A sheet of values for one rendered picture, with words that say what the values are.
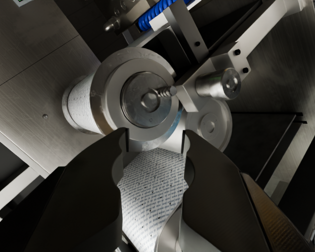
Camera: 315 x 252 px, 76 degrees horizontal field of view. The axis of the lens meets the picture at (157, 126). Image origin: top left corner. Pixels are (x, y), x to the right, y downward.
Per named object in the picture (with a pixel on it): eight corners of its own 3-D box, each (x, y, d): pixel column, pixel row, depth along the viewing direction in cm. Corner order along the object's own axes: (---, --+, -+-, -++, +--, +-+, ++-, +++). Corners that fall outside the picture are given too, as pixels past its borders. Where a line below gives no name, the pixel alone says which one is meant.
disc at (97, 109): (196, 107, 35) (138, 173, 29) (194, 107, 35) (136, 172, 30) (147, 26, 29) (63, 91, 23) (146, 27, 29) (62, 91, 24)
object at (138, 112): (113, 89, 24) (157, 62, 27) (107, 90, 26) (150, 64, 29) (142, 138, 27) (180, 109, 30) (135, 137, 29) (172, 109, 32)
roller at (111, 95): (190, 105, 32) (142, 158, 28) (125, 107, 54) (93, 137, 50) (150, 41, 28) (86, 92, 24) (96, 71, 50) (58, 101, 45)
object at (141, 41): (211, -8, 35) (139, 48, 29) (145, 34, 55) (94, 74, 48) (209, -11, 35) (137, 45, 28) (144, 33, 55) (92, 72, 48)
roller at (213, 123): (240, 128, 41) (207, 174, 36) (167, 122, 62) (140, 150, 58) (214, 79, 36) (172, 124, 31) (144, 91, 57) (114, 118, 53)
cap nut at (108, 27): (122, 26, 58) (110, 34, 56) (117, 30, 61) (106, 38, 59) (114, 13, 56) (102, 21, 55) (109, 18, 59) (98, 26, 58)
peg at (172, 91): (168, 84, 25) (177, 85, 26) (157, 86, 28) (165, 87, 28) (168, 95, 25) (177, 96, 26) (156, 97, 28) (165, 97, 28)
